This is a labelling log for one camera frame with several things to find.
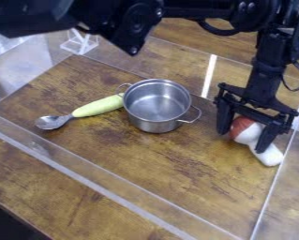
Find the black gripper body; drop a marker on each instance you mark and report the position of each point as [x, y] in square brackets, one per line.
[257, 109]

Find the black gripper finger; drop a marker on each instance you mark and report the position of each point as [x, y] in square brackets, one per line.
[225, 114]
[269, 133]

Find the red and white plush mushroom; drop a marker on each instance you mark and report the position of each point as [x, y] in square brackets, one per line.
[245, 132]

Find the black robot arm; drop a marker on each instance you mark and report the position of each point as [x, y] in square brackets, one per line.
[123, 22]

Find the silver metal pot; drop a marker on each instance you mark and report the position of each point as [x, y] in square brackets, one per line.
[158, 105]

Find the clear acrylic stand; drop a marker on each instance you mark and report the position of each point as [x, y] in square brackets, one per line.
[79, 43]

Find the spoon with yellow-green handle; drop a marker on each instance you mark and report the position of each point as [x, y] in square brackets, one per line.
[100, 106]

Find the clear acrylic enclosure panel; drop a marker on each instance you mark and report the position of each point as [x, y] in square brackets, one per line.
[146, 204]

